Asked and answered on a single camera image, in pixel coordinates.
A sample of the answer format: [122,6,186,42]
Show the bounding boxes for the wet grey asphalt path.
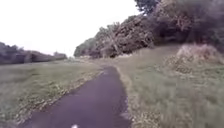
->
[18,65,132,128]

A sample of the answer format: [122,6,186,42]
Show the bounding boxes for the wood of tall trees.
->
[73,0,224,60]

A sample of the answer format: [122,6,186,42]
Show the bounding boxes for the grass verge with leaves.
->
[99,43,224,128]

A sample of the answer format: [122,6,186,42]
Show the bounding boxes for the open grass field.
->
[0,58,104,128]

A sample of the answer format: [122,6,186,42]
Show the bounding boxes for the pale dry bush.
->
[166,43,224,75]

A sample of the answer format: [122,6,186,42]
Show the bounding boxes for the distant row of trees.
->
[0,41,68,66]

